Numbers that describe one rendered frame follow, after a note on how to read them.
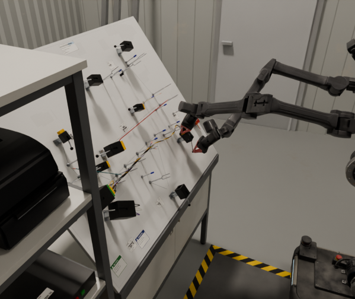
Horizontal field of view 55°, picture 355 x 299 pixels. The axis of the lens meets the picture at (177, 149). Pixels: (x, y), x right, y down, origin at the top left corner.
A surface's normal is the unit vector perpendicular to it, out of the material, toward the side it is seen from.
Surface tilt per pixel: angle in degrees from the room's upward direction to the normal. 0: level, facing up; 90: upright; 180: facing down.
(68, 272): 0
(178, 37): 90
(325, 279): 0
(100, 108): 53
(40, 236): 0
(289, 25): 90
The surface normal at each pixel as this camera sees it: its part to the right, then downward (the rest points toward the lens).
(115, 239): 0.73, -0.31
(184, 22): -0.33, 0.50
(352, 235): 0.01, -0.84
